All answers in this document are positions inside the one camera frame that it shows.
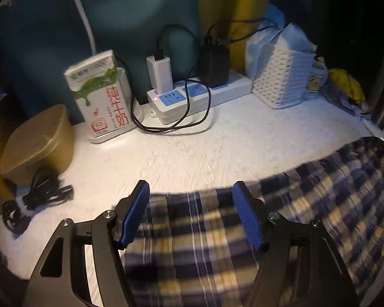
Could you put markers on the crumpled plastic wrap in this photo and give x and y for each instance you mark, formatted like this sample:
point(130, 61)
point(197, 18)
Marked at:
point(296, 36)

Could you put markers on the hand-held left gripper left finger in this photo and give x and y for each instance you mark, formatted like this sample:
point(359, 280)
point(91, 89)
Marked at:
point(132, 212)

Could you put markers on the plaid pants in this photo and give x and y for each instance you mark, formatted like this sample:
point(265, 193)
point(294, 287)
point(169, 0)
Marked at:
point(195, 246)

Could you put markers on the white plastic lattice basket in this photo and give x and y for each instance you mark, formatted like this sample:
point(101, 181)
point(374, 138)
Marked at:
point(281, 80)

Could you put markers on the black charger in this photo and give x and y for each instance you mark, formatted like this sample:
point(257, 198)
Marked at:
point(212, 64)

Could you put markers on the white charger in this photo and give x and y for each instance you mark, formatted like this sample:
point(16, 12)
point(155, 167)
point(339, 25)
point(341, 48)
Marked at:
point(160, 73)

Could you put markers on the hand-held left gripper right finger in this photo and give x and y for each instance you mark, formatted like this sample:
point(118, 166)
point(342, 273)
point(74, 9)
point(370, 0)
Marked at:
point(248, 217)

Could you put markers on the white green milk carton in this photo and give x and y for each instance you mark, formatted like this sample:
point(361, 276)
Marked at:
point(96, 92)

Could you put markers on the brown lidded container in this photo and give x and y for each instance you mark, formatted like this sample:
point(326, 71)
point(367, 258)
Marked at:
point(35, 144)

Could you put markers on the yellow curtain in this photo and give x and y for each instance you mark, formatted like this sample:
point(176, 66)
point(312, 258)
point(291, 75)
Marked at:
point(243, 3)

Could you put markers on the white power strip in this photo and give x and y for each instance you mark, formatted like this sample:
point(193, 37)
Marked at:
point(224, 89)

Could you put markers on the white bear print mug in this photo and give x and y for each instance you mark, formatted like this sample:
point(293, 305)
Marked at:
point(315, 83)

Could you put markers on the yellow snack packet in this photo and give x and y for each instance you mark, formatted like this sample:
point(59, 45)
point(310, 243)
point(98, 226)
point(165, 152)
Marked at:
point(347, 83)

